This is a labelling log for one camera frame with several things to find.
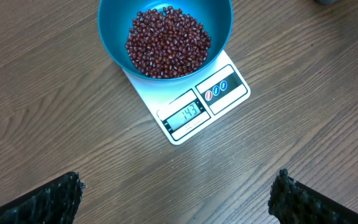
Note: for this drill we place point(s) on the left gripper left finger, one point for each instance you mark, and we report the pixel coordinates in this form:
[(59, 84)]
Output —
[(54, 202)]

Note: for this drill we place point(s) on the red beans in bowl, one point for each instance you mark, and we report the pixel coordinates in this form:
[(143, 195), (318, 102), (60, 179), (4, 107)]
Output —
[(167, 44)]

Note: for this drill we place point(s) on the white digital kitchen scale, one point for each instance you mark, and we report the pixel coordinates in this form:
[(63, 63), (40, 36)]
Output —
[(185, 107)]

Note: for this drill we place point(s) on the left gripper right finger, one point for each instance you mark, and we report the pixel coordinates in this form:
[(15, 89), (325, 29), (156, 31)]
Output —
[(292, 202)]

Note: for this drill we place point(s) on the blue metal bowl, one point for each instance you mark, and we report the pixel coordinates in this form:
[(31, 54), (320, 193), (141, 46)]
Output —
[(115, 19)]

